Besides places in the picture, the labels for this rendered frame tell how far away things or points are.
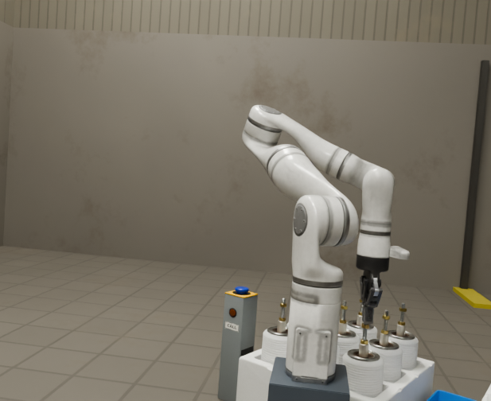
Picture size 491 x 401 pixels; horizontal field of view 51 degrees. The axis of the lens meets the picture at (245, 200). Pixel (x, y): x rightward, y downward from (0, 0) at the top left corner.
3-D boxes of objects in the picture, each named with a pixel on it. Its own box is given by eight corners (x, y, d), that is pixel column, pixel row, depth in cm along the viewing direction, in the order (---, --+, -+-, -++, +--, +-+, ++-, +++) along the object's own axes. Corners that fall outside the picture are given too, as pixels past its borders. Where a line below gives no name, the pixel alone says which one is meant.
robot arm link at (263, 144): (235, 138, 133) (263, 184, 112) (246, 104, 129) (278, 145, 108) (266, 145, 137) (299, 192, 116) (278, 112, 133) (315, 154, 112)
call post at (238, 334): (235, 406, 146) (243, 298, 144) (216, 398, 150) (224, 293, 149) (250, 399, 152) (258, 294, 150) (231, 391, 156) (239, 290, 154)
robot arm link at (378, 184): (388, 237, 114) (391, 233, 122) (395, 168, 113) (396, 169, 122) (356, 233, 116) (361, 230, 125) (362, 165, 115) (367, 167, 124)
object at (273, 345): (259, 389, 142) (263, 325, 141) (294, 392, 141) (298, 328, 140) (256, 404, 132) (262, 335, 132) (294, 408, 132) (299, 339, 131)
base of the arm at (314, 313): (335, 386, 90) (343, 290, 89) (282, 379, 91) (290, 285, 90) (333, 367, 99) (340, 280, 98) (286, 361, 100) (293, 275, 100)
